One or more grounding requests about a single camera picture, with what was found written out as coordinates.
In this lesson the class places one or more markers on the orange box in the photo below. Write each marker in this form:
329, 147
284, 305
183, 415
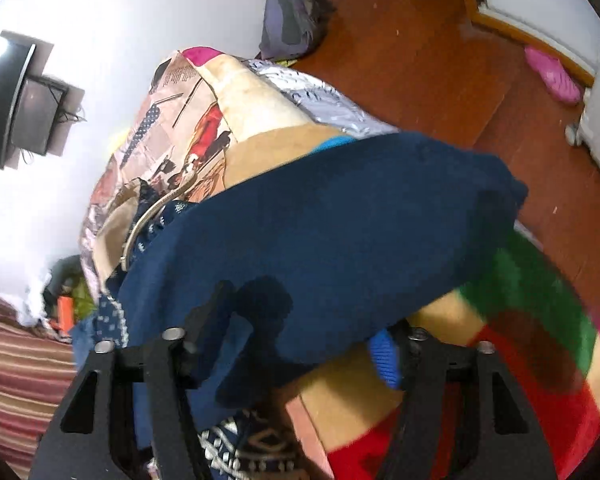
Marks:
64, 314

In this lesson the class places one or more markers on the pink slipper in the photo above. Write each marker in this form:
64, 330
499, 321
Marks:
552, 72

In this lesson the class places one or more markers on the red green beige fleece blanket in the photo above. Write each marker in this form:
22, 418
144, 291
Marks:
530, 410

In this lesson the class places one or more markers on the black set-top box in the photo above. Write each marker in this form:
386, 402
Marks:
37, 115

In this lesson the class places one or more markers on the white crumpled cloth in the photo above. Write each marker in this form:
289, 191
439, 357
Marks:
35, 300

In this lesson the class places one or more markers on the dark green cloth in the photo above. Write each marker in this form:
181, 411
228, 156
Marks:
65, 270

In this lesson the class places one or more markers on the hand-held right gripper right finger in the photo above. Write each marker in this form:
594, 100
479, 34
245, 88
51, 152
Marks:
386, 357

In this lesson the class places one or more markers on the blue denim jeans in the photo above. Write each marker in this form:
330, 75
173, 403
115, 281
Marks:
82, 342

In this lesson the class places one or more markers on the purple backpack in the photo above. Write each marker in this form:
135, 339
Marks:
287, 20

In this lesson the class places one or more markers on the wall-mounted black television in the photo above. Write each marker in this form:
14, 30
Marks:
0, 95

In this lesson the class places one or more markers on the striped cloth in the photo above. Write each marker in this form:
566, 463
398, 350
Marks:
20, 375

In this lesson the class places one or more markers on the newspaper print quilt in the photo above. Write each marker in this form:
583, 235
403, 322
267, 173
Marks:
180, 125

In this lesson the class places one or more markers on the metallic belt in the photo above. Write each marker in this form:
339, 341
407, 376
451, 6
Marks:
152, 215

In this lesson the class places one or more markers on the grey patterned bedsheet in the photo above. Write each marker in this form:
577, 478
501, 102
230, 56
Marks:
325, 100

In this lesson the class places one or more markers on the navy blue patterned sweater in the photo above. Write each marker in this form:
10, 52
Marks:
330, 220

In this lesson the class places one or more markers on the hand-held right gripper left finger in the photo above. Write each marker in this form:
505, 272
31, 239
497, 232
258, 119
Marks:
206, 324

